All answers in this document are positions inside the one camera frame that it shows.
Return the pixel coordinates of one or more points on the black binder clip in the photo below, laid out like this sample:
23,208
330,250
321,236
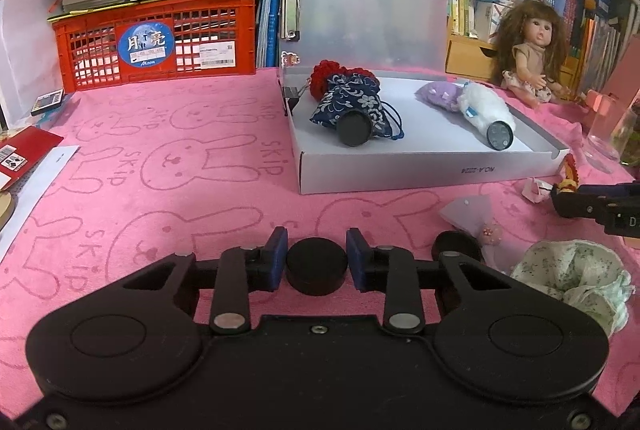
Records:
292,99

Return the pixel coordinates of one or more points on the long-haired doll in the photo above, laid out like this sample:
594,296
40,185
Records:
532,50

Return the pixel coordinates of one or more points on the green floral fabric pouch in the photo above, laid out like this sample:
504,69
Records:
570,270

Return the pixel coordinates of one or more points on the red envelope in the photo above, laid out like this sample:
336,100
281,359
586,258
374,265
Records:
27,150

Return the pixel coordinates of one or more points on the pink bunny print towel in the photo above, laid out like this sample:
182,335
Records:
150,220

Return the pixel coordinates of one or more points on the round wooden board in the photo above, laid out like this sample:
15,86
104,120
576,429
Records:
5,210

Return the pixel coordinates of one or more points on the white fluffy scrunchie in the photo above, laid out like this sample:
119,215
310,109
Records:
482,108

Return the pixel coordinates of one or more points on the wooden desk organizer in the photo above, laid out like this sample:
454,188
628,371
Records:
470,58

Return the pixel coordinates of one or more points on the pink paper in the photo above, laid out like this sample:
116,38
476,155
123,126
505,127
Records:
536,189

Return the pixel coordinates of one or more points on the blue floral pouch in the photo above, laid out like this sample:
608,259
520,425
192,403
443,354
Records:
355,103

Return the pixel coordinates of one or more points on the purple fluffy scrunchie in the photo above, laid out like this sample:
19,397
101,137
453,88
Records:
440,94

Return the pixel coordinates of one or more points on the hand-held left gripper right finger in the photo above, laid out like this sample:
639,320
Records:
356,259

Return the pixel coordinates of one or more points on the sheer pink organza pouch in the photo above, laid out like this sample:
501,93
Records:
467,215

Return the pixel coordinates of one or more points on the pink wooden stand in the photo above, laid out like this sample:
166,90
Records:
602,103

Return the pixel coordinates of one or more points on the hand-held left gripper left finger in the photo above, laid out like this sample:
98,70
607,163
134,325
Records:
277,257

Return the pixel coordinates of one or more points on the row of upright books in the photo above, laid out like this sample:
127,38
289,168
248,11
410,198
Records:
575,10

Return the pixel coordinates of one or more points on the black round disc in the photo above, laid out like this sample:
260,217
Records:
356,128
452,242
316,266
501,136

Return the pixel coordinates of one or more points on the red plastic crate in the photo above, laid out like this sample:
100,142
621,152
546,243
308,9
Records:
90,55

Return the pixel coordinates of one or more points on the translucent clipboard case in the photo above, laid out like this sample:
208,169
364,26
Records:
370,15

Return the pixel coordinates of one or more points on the glass mug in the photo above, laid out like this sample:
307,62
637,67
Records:
607,140

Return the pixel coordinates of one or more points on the white shallow cardboard box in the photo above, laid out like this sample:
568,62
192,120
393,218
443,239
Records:
430,160

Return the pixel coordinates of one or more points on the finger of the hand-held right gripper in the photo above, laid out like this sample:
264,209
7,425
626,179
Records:
580,202

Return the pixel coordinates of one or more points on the red crochet scrunchie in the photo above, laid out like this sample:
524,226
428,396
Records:
327,75

